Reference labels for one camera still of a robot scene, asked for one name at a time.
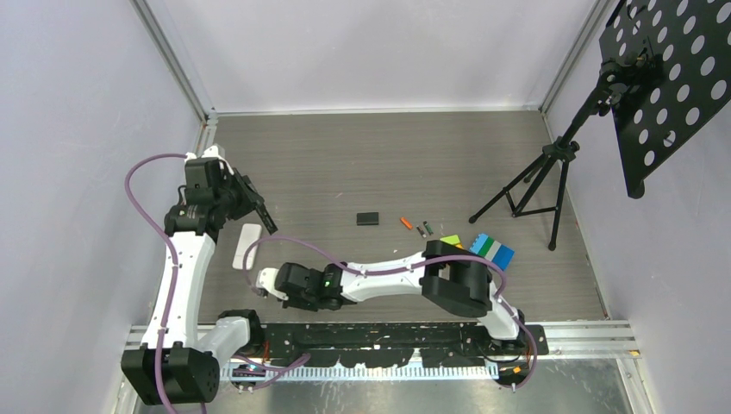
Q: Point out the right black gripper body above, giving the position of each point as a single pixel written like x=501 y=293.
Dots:
x=288 y=302

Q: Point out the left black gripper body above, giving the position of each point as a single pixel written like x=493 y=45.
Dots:
x=234 y=196

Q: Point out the black battery cover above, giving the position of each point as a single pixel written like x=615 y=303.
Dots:
x=367 y=218

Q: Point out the black remote control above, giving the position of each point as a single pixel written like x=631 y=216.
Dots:
x=266 y=218

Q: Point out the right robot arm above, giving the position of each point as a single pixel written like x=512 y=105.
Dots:
x=461 y=283

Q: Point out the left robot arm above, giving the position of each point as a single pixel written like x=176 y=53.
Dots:
x=174 y=365

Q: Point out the white remote control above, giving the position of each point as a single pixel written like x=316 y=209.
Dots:
x=245 y=252

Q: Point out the orange battery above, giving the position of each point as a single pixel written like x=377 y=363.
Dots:
x=406 y=223

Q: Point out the black silver battery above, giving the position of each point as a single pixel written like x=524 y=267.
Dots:
x=421 y=232

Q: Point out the green battery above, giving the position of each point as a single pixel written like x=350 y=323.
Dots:
x=428 y=228

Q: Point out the lime green block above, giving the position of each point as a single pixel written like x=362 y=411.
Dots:
x=451 y=239

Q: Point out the blue green striped block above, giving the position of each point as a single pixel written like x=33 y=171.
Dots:
x=492 y=250

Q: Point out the black tripod stand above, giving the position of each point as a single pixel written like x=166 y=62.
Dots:
x=548 y=166

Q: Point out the black perforated panel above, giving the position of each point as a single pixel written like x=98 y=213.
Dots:
x=667 y=64

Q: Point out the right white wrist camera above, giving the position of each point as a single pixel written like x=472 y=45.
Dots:
x=258 y=283

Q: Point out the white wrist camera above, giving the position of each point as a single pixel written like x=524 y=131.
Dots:
x=218 y=152
x=258 y=283

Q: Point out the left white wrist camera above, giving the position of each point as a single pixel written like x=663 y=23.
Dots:
x=218 y=152

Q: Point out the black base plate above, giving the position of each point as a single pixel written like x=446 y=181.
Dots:
x=384 y=345

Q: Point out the aluminium frame rail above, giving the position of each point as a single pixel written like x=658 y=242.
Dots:
x=605 y=340

